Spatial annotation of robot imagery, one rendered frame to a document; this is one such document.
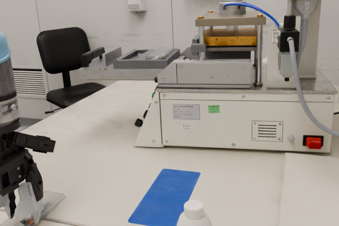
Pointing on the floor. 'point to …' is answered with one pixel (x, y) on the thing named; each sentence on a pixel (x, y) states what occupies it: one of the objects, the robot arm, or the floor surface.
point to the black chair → (65, 63)
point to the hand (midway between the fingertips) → (25, 213)
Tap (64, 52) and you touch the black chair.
